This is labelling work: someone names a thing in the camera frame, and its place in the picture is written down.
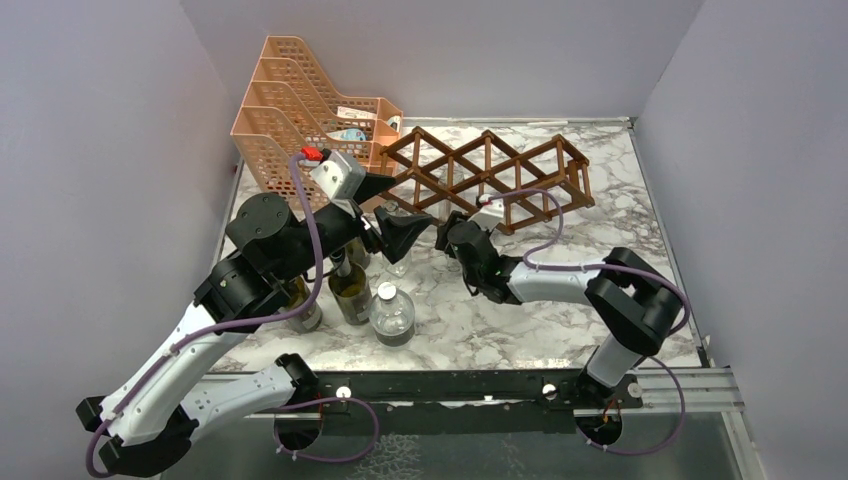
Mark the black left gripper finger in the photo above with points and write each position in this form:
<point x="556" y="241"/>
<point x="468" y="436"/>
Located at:
<point x="369" y="194"/>
<point x="405" y="229"/>

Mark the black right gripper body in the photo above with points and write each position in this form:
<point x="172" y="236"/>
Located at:
<point x="456" y="218"/>

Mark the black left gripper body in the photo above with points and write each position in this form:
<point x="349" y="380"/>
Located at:
<point x="342" y="224"/>

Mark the clear glass bottle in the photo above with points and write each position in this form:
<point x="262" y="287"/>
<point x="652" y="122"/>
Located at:
<point x="402" y="265"/>
<point x="447" y="211"/>

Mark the dark green wine bottle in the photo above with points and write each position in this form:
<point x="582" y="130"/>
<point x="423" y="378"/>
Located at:
<point x="350" y="288"/>

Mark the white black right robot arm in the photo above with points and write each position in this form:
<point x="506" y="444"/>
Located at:
<point x="639" y="306"/>

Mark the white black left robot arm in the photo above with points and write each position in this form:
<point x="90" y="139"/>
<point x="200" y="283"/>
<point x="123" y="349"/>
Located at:
<point x="151" y="422"/>

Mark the brown wooden wine rack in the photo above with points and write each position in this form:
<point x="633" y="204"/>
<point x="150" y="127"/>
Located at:
<point x="436" y="178"/>

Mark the green wine bottle silver neck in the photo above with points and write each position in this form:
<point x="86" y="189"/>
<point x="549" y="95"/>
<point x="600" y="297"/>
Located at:
<point x="307" y="319"/>

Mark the blue round item in organizer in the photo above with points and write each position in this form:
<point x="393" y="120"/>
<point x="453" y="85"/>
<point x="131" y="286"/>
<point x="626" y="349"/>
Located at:
<point x="348" y="135"/>

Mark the white box in organizer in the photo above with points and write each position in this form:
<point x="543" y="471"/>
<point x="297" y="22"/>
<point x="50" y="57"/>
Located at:
<point x="354" y="113"/>

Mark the clear round jug dark liquid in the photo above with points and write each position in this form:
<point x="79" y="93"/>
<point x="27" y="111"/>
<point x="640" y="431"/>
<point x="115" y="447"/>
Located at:
<point x="392" y="315"/>

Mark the peach plastic file organizer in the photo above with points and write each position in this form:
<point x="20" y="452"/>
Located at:
<point x="291" y="103"/>

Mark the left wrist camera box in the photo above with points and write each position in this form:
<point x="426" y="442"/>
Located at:
<point x="338" y="174"/>

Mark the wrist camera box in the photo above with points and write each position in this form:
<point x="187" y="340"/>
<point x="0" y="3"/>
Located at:
<point x="338" y="174"/>
<point x="490" y="214"/>

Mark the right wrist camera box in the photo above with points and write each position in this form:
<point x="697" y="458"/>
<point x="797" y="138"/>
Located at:
<point x="490" y="214"/>

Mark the black mounting rail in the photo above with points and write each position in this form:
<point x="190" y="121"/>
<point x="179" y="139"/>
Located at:
<point x="448" y="402"/>

